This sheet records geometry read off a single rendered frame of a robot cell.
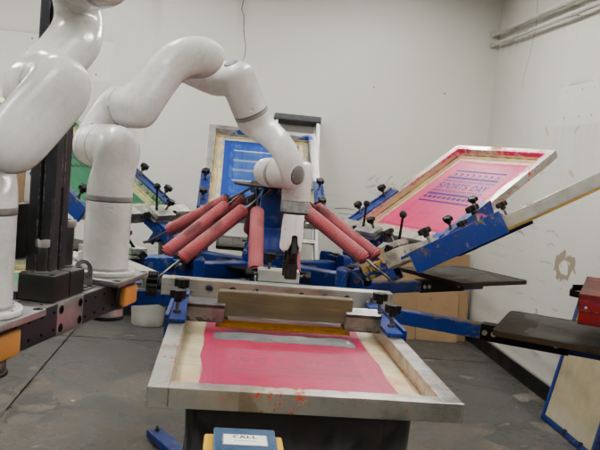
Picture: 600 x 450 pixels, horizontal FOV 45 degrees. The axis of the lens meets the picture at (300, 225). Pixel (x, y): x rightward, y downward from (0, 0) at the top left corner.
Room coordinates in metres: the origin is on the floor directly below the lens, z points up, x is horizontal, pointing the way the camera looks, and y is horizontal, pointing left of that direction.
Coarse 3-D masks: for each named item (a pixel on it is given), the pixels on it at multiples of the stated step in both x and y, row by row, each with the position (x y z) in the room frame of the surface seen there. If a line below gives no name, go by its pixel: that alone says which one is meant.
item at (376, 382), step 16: (304, 336) 1.87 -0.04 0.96; (320, 336) 1.89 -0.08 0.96; (336, 336) 1.90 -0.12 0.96; (352, 336) 1.92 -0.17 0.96; (304, 352) 1.71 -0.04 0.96; (320, 352) 1.73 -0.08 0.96; (336, 352) 1.74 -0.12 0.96; (352, 352) 1.75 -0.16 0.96; (368, 368) 1.63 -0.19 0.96; (304, 384) 1.46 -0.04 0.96; (320, 384) 1.47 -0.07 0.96; (336, 384) 1.48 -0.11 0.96; (352, 384) 1.49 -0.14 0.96; (368, 384) 1.50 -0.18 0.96; (384, 384) 1.51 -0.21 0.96
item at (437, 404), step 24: (168, 336) 1.61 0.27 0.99; (384, 336) 1.83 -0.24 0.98; (168, 360) 1.43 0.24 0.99; (408, 360) 1.60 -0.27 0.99; (168, 384) 1.28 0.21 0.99; (192, 384) 1.29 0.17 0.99; (216, 384) 1.30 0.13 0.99; (432, 384) 1.43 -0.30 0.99; (192, 408) 1.27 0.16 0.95; (216, 408) 1.27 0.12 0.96; (240, 408) 1.28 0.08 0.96; (264, 408) 1.28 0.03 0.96; (288, 408) 1.29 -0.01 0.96; (312, 408) 1.29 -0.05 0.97; (336, 408) 1.29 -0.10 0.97; (360, 408) 1.30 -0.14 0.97; (384, 408) 1.30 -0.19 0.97; (408, 408) 1.31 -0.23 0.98; (432, 408) 1.31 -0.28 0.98; (456, 408) 1.32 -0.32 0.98
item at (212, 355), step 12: (204, 336) 1.78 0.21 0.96; (204, 348) 1.66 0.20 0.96; (216, 348) 1.67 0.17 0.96; (252, 348) 1.70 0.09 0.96; (264, 348) 1.71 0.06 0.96; (276, 348) 1.72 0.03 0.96; (204, 360) 1.57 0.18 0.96; (216, 360) 1.58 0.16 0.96; (204, 372) 1.48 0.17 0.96; (216, 372) 1.49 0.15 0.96; (228, 384) 1.42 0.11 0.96; (240, 384) 1.42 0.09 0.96; (252, 384) 1.43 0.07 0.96; (264, 384) 1.44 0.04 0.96; (276, 384) 1.45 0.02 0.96; (288, 384) 1.45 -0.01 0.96
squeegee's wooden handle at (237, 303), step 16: (240, 304) 1.86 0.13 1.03; (256, 304) 1.86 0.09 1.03; (272, 304) 1.87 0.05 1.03; (288, 304) 1.87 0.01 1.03; (304, 304) 1.88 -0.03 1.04; (320, 304) 1.88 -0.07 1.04; (336, 304) 1.88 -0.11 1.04; (352, 304) 1.89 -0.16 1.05; (304, 320) 1.88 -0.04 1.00; (320, 320) 1.88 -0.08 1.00; (336, 320) 1.88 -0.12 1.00
